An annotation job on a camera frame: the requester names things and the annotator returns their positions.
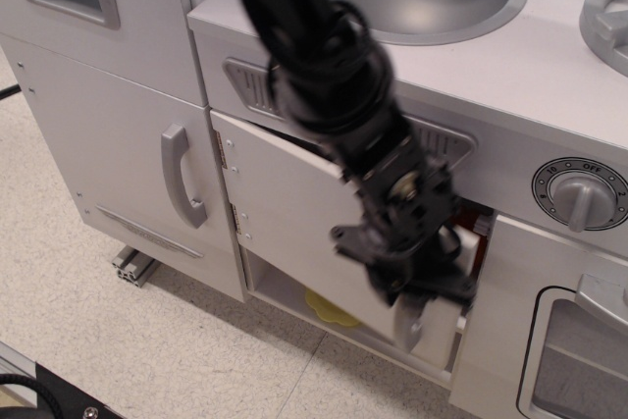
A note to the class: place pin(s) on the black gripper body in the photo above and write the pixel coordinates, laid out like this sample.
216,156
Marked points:
428,268

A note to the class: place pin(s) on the silver cabinet door handle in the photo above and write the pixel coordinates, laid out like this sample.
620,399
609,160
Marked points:
408,320

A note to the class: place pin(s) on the white cabinet door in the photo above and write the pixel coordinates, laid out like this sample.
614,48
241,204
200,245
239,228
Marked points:
287,200

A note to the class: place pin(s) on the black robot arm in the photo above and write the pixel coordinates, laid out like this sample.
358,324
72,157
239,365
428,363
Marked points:
334,83

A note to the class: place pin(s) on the white toy kitchen cabinet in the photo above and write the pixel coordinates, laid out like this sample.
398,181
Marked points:
529,93

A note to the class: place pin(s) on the orange toy pumpkin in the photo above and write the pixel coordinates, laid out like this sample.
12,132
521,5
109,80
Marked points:
473,227

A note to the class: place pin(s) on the yellow toy plate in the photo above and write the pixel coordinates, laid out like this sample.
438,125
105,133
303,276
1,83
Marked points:
327,312

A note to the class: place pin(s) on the silver timer knob dial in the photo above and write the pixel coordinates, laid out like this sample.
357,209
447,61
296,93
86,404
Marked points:
582,194

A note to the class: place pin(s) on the toy oven door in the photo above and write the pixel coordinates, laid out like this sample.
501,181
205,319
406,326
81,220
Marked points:
575,364

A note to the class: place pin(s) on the silver vent grille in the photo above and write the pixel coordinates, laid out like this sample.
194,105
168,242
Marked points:
250,83

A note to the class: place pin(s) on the aluminium extrusion bar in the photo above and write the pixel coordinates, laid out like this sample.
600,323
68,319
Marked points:
134,267

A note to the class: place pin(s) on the silver fridge emblem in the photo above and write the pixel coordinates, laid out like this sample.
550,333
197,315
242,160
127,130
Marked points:
150,235

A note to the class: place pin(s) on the white fridge door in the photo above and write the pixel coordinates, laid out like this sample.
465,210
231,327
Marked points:
104,133

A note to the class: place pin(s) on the silver toy faucet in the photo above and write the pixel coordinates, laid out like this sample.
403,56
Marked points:
605,33

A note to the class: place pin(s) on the silver oven door handle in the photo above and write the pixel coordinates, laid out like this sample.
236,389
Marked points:
604,300

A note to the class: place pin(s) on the silver fridge door handle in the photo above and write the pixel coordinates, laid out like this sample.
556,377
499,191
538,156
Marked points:
174,146

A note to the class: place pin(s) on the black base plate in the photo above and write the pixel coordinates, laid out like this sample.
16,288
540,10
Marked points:
74,402

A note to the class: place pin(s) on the aluminium frame rail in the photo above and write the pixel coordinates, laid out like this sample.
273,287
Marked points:
13,362

